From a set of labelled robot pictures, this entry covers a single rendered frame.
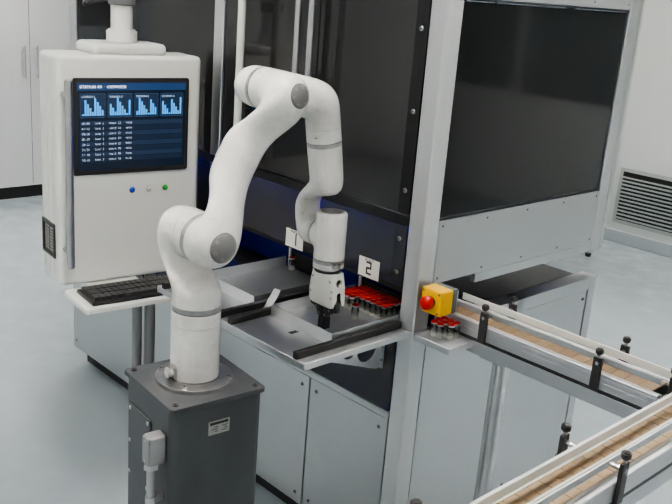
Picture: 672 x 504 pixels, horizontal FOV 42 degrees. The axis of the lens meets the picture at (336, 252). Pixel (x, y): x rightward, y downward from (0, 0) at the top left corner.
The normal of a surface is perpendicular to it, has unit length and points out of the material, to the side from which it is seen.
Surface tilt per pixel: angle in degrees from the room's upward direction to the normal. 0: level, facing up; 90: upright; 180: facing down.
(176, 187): 90
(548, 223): 90
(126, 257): 90
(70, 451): 0
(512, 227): 90
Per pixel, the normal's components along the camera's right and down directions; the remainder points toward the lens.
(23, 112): 0.68, 0.26
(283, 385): -0.73, 0.15
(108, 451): 0.07, -0.95
